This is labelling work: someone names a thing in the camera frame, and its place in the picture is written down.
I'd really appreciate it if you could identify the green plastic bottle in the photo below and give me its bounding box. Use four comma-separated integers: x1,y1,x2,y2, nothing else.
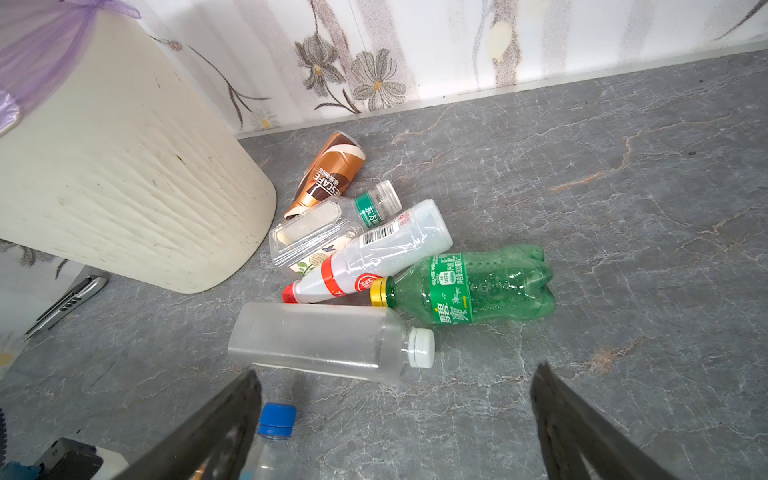
370,244,556,325

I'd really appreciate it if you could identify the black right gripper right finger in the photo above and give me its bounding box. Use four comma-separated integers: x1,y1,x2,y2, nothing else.
530,362,674,479

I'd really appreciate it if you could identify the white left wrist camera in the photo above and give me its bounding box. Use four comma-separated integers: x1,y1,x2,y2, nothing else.
1,438,128,480

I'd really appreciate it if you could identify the clear bottle green cap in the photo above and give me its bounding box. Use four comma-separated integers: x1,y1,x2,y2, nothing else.
269,180,402,280

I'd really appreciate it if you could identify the clear square bottle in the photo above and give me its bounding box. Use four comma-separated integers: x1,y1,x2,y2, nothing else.
228,303,435,383

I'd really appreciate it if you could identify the clear bottle blue cap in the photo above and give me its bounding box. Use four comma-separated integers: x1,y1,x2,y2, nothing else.
239,403,298,480

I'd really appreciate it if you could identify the brown coffee bottle near bin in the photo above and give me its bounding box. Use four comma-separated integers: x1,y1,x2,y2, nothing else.
283,131,366,220

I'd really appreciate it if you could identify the pink bin liner bag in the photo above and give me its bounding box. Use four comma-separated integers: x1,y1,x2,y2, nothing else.
1,1,141,134

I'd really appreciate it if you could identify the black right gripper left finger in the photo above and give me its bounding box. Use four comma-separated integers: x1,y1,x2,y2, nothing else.
118,369,262,479

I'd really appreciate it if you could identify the cream plastic waste bin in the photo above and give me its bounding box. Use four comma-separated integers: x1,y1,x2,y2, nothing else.
1,11,276,294

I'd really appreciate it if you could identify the clear bottle red cap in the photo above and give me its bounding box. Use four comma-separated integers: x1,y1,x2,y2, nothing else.
282,199,453,304

